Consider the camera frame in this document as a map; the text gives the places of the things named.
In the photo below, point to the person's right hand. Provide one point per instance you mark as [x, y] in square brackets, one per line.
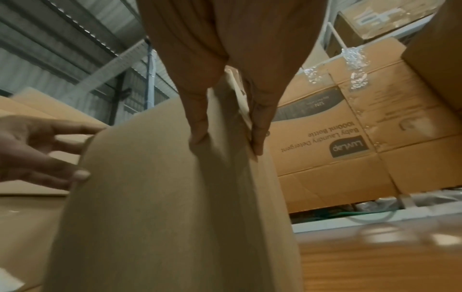
[234, 31]

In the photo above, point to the person's left hand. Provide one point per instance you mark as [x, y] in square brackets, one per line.
[29, 154]

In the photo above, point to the white backing paper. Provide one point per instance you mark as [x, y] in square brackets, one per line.
[9, 282]

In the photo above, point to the small taped cardboard box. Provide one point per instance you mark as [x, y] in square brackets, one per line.
[162, 214]

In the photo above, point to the tall cardboard panel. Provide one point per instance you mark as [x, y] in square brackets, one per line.
[43, 105]

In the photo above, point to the cardboard box white labels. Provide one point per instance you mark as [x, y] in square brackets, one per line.
[382, 17]

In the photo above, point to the wooden shelf unit white frame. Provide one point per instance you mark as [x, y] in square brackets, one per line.
[361, 221]

